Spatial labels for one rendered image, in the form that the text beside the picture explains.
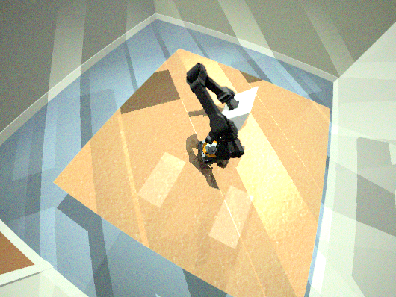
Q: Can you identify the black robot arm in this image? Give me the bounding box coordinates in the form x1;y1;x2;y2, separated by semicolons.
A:
186;63;244;161

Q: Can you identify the orange round plate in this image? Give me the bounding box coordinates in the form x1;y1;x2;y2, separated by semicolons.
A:
202;141;217;157

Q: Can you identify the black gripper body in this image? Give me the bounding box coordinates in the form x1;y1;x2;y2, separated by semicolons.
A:
205;131;219;146

